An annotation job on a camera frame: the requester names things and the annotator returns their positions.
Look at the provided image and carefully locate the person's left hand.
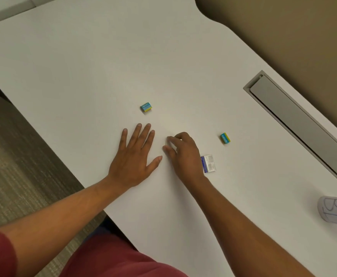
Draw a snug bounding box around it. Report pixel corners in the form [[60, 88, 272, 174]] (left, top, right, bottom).
[[108, 123, 163, 188]]

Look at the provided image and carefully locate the person's right hand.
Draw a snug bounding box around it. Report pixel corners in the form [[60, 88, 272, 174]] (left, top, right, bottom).
[[162, 132, 208, 182]]

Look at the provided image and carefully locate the grey cable tray lid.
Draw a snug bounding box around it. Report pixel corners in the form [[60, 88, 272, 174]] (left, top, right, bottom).
[[243, 70, 337, 187]]

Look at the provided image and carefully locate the person's right forearm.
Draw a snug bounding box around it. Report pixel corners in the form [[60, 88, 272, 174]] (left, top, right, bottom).
[[190, 176, 316, 277]]

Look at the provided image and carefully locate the white blue printed box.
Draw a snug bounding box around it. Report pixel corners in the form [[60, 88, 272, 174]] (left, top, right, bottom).
[[201, 154, 217, 174]]

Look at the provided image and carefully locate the red shirt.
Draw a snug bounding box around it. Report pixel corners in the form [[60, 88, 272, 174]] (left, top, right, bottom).
[[0, 225, 189, 277]]

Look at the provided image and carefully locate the white pink-capped container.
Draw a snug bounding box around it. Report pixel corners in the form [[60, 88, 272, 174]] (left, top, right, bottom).
[[317, 196, 337, 227]]

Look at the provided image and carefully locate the person's left forearm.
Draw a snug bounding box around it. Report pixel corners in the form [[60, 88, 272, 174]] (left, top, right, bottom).
[[0, 175, 127, 277]]

